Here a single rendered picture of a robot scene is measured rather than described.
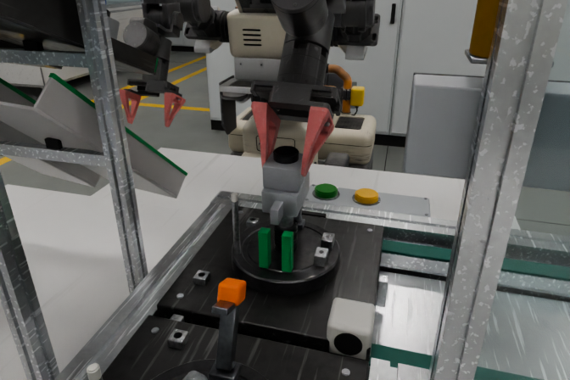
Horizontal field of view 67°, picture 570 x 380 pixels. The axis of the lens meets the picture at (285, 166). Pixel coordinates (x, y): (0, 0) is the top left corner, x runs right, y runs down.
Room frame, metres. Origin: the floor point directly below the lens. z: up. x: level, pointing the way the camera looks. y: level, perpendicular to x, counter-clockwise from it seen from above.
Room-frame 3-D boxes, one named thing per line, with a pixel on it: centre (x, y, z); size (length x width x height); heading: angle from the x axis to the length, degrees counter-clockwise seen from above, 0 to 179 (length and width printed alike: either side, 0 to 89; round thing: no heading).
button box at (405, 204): (0.65, -0.14, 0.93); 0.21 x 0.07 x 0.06; 75
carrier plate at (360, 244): (0.47, 0.00, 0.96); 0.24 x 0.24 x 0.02; 75
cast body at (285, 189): (0.46, 0.00, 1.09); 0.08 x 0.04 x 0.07; 164
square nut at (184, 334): (0.33, 0.11, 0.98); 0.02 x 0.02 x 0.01; 75
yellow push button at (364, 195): (0.65, -0.14, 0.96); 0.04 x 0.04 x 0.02
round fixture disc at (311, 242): (0.47, 0.00, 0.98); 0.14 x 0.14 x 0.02
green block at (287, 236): (0.42, 0.00, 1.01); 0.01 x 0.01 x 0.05; 75
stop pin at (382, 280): (0.43, -0.12, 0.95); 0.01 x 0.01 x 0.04; 75
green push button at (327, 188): (0.67, -0.07, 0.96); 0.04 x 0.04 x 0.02
